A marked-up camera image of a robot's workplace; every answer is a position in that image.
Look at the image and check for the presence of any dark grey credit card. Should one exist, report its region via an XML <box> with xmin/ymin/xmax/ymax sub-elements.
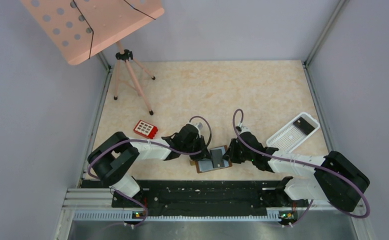
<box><xmin>210</xmin><ymin>148</ymin><xmax>225</xmax><ymax>169</ymax></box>

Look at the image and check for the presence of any black credit card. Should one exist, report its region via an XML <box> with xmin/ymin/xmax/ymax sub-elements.
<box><xmin>293</xmin><ymin>117</ymin><xmax>316</xmax><ymax>136</ymax></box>

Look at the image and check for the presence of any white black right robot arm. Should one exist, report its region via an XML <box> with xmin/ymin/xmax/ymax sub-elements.
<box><xmin>223</xmin><ymin>131</ymin><xmax>370</xmax><ymax>213</ymax></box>

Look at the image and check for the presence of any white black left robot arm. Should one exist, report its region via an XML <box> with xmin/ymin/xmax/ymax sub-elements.
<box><xmin>87</xmin><ymin>122</ymin><xmax>210</xmax><ymax>197</ymax></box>

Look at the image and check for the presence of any red block with white grid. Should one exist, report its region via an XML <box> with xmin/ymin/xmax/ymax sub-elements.
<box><xmin>133</xmin><ymin>120</ymin><xmax>158</xmax><ymax>139</ymax></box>

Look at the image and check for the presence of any white plastic basket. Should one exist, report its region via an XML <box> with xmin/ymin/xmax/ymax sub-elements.
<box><xmin>266</xmin><ymin>112</ymin><xmax>321</xmax><ymax>153</ymax></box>

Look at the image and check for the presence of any pink music stand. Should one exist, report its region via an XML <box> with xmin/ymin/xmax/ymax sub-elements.
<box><xmin>21</xmin><ymin>0</ymin><xmax>165</xmax><ymax>115</ymax></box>

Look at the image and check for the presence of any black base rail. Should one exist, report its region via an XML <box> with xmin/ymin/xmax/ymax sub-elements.
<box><xmin>80</xmin><ymin>178</ymin><xmax>310</xmax><ymax>220</ymax></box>

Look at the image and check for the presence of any aluminium frame rail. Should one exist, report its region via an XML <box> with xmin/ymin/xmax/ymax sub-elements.
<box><xmin>303</xmin><ymin>0</ymin><xmax>351</xmax><ymax>67</ymax></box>

